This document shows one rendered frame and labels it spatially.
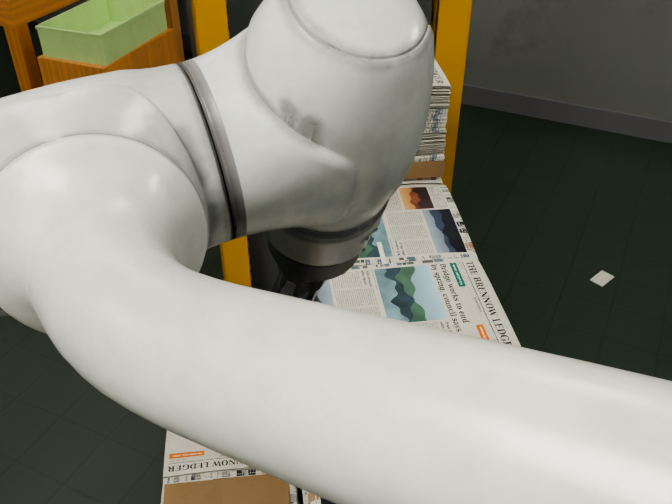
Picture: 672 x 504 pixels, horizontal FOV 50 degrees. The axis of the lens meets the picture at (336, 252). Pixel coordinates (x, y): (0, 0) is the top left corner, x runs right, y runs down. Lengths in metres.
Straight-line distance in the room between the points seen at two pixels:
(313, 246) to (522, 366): 0.30
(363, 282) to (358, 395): 1.13
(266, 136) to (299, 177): 0.03
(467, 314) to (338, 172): 0.92
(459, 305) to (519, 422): 1.11
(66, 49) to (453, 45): 2.27
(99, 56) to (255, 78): 3.40
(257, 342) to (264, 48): 0.18
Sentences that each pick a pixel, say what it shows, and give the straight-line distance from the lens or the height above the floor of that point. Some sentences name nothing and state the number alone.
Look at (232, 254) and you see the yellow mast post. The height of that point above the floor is 0.51.
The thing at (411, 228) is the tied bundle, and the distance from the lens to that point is 1.48.
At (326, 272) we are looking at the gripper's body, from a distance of 0.53.
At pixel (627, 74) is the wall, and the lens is 4.38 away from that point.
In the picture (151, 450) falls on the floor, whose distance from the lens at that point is 2.48.
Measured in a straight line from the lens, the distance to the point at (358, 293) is 1.29.
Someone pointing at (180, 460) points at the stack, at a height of 0.60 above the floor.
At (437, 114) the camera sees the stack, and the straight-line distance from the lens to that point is 1.58.
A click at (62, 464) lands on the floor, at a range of 2.53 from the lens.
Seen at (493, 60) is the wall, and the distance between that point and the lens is 4.49.
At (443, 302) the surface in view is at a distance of 1.29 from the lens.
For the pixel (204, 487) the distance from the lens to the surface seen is 1.61.
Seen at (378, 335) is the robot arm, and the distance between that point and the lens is 0.20.
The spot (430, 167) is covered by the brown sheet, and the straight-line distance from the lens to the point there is 1.63.
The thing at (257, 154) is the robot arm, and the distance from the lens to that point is 0.36.
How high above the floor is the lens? 1.89
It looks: 36 degrees down
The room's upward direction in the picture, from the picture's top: straight up
